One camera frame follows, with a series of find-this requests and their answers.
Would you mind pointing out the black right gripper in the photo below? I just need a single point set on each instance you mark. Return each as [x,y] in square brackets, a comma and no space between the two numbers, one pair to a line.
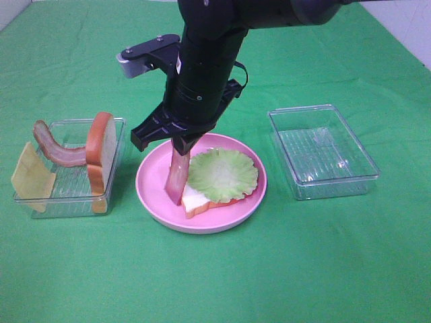
[162,124]

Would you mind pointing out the pink ham strip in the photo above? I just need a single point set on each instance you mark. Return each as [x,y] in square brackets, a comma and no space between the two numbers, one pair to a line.
[177,176]

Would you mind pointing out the green lettuce leaf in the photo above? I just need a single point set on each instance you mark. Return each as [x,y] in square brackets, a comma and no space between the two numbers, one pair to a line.
[221,174]

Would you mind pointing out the toast bread slice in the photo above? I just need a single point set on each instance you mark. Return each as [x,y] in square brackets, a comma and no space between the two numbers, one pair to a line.
[100,150]
[194,202]

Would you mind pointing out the streaky bacon strip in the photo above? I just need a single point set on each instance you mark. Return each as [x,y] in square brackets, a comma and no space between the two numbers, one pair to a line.
[52,150]

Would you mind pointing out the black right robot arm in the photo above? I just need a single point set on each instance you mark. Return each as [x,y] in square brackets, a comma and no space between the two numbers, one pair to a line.
[198,62]

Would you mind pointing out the pink round plate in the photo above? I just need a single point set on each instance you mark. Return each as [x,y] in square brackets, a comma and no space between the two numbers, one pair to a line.
[152,174]

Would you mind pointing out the upright toast bread slice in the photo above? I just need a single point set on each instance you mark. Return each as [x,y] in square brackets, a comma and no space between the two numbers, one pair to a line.
[100,150]

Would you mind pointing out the clear left plastic container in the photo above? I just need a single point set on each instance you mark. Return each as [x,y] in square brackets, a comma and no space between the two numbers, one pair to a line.
[72,195]

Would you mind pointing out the clear plastic container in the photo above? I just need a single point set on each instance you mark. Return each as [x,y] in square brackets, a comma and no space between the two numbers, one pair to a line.
[322,156]
[72,195]

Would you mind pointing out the clear right plastic container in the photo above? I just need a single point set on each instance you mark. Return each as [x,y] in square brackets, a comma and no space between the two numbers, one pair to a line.
[322,156]

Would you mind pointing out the yellow cheese slice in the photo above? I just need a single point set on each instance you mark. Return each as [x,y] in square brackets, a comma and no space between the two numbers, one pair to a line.
[32,180]

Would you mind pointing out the green tablecloth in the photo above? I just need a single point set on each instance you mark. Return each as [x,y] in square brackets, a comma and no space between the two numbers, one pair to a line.
[352,259]

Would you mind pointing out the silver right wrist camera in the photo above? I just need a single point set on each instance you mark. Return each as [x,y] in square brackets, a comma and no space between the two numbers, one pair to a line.
[158,53]

